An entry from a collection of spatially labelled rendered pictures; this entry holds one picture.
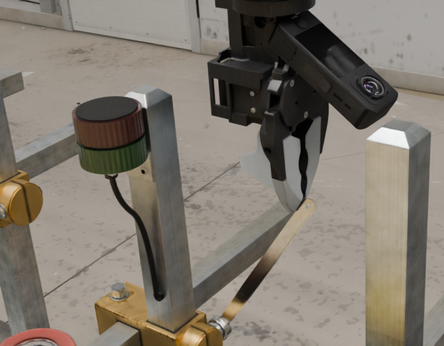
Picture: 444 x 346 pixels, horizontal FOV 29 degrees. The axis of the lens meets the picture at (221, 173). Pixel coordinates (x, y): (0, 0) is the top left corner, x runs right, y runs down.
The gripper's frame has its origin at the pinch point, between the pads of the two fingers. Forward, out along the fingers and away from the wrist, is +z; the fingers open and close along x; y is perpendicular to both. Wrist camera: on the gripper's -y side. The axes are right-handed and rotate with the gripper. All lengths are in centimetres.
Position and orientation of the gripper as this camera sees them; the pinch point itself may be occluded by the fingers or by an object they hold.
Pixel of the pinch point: (300, 200)
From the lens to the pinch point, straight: 81.7
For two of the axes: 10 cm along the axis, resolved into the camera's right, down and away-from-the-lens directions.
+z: 0.7, 8.9, 4.6
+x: -6.1, 4.0, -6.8
